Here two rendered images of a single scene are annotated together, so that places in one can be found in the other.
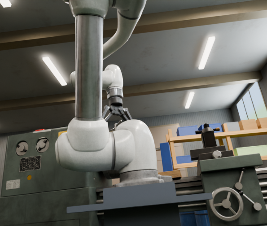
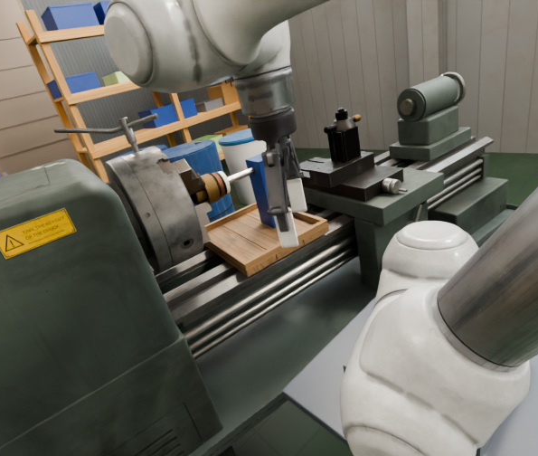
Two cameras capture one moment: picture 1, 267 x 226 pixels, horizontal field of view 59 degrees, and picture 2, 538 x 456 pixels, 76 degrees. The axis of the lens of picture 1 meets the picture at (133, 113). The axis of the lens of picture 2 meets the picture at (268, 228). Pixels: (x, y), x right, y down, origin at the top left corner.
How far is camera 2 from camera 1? 1.11 m
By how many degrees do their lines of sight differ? 60
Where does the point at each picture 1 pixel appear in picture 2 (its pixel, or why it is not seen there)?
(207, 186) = (380, 241)
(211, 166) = (395, 212)
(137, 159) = not seen: hidden behind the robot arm
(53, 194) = (83, 405)
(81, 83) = not seen: outside the picture
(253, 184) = (422, 217)
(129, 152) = not seen: hidden behind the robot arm
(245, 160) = (430, 189)
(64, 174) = (98, 346)
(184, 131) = (65, 16)
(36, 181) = not seen: outside the picture
